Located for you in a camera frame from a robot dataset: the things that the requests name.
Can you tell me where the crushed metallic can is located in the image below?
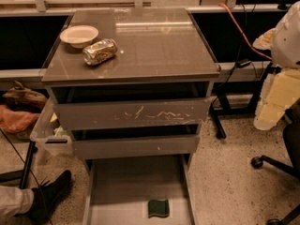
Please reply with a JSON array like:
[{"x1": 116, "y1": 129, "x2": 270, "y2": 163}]
[{"x1": 82, "y1": 38, "x2": 117, "y2": 66}]

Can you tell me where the open grey bottom drawer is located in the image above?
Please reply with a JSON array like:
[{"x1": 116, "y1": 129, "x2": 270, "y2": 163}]
[{"x1": 82, "y1": 155, "x2": 198, "y2": 225}]

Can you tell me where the white bowl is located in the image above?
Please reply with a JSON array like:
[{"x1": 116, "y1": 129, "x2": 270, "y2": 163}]
[{"x1": 60, "y1": 25, "x2": 98, "y2": 49}]

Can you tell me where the dark green sponge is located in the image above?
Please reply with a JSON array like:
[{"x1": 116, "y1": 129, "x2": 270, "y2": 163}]
[{"x1": 148, "y1": 200, "x2": 170, "y2": 218}]

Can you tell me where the black table leg frame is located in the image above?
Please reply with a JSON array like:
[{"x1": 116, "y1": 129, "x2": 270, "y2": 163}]
[{"x1": 209, "y1": 63, "x2": 280, "y2": 140}]

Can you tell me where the white trouser leg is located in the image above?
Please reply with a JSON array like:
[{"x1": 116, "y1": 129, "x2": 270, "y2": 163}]
[{"x1": 0, "y1": 186, "x2": 35, "y2": 217}]

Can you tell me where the grey drawer cabinet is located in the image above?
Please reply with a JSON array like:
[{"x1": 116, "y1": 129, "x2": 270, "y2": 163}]
[{"x1": 40, "y1": 7, "x2": 221, "y2": 225}]

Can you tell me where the clear plastic storage bin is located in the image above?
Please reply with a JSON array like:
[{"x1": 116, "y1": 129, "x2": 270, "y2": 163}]
[{"x1": 30, "y1": 99, "x2": 73, "y2": 156}]

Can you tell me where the orange cloth bag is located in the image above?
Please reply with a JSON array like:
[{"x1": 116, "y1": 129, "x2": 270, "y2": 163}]
[{"x1": 0, "y1": 105, "x2": 39, "y2": 134}]

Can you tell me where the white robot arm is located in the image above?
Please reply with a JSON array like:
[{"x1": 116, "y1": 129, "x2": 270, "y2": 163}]
[{"x1": 253, "y1": 2, "x2": 300, "y2": 130}]

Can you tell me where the grey top drawer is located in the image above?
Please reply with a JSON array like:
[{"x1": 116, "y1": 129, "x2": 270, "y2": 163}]
[{"x1": 53, "y1": 98, "x2": 210, "y2": 130}]

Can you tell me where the black power adapter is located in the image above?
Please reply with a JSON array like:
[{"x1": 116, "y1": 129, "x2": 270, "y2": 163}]
[{"x1": 235, "y1": 59, "x2": 251, "y2": 68}]

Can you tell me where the orange cable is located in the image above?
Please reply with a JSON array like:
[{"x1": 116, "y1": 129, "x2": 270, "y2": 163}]
[{"x1": 217, "y1": 2, "x2": 274, "y2": 62}]

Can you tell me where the black office chair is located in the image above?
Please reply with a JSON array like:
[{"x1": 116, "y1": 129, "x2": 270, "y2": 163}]
[{"x1": 250, "y1": 97, "x2": 300, "y2": 225}]

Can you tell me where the grey middle drawer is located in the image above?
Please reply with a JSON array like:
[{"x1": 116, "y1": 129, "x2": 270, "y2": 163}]
[{"x1": 72, "y1": 135, "x2": 200, "y2": 159}]

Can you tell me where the brown bag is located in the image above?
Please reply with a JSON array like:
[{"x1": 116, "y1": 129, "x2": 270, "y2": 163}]
[{"x1": 3, "y1": 81, "x2": 48, "y2": 113}]

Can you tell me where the black stand leg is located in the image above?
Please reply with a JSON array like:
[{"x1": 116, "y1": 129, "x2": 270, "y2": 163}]
[{"x1": 19, "y1": 141, "x2": 38, "y2": 189}]

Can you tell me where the black shoe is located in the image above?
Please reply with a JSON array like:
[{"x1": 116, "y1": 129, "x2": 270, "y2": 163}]
[{"x1": 27, "y1": 170, "x2": 71, "y2": 225}]

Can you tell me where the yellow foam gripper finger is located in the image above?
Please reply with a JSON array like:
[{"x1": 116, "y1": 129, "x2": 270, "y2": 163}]
[
  {"x1": 253, "y1": 28, "x2": 276, "y2": 51},
  {"x1": 253, "y1": 69, "x2": 300, "y2": 130}
]

